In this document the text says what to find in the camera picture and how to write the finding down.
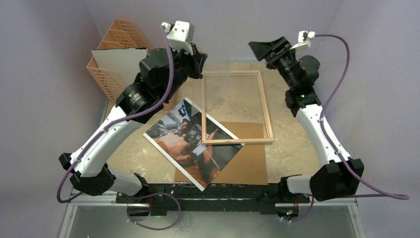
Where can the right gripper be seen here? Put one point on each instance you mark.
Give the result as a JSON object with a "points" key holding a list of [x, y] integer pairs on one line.
{"points": [[277, 52]]}

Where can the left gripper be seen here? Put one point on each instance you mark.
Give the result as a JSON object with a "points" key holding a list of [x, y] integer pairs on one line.
{"points": [[196, 60]]}

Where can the printed photo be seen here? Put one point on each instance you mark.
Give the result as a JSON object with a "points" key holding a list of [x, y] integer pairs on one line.
{"points": [[179, 136]]}

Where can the white wooden picture frame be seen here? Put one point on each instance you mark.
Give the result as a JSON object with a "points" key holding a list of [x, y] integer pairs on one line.
{"points": [[265, 110]]}

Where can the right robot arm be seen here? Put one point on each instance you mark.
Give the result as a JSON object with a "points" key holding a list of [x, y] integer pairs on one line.
{"points": [[338, 172]]}

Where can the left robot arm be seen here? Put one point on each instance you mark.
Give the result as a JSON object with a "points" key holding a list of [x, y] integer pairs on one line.
{"points": [[161, 73]]}

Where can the white board in organizer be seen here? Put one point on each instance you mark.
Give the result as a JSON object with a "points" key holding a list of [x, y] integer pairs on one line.
{"points": [[119, 67]]}

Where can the orange plastic desk organizer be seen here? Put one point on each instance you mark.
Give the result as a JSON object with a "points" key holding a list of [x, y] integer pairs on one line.
{"points": [[122, 34]]}

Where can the brown cardboard backing board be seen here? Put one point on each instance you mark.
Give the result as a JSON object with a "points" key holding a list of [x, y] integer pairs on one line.
{"points": [[249, 164]]}

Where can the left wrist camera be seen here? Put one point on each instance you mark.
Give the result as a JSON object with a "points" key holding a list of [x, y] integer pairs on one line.
{"points": [[179, 35]]}

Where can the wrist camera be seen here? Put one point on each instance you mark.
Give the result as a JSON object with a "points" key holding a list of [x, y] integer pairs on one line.
{"points": [[179, 35], [304, 40]]}

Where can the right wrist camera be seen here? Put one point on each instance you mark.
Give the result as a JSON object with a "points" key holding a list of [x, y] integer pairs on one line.
{"points": [[304, 40]]}

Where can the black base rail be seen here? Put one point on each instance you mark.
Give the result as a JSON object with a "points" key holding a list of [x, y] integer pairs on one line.
{"points": [[265, 199]]}

